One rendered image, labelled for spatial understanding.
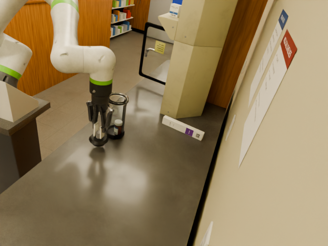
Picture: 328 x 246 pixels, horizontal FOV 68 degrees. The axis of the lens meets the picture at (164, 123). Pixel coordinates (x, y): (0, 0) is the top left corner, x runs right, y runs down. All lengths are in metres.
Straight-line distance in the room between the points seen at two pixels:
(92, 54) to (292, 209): 0.84
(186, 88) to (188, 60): 0.18
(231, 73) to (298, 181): 1.53
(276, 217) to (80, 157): 1.01
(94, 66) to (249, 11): 1.05
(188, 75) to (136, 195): 0.74
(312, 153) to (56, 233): 0.85
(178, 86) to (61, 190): 0.84
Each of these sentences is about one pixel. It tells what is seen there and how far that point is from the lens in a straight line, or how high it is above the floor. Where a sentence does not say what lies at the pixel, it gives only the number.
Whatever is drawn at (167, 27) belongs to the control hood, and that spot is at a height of 1.47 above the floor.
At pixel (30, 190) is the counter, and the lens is 1.09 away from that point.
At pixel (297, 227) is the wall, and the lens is 0.23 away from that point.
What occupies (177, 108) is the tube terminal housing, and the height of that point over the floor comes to 1.02.
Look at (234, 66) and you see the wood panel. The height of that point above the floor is 1.26.
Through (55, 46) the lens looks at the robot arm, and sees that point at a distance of 0.99.
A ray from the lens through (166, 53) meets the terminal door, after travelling 1.76.
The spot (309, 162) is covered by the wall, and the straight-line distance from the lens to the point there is 0.24.
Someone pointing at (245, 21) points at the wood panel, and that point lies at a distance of 1.68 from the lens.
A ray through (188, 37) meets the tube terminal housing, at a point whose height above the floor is 1.45.
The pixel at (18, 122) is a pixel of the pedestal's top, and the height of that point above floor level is 0.94.
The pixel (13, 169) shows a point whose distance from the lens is 1.72.
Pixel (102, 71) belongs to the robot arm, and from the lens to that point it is 0.97.
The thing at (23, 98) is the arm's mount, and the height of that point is 1.04.
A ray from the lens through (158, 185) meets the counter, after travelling 1.10.
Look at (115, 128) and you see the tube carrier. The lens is 1.26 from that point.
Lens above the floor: 1.76
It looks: 33 degrees down
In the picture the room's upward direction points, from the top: 12 degrees clockwise
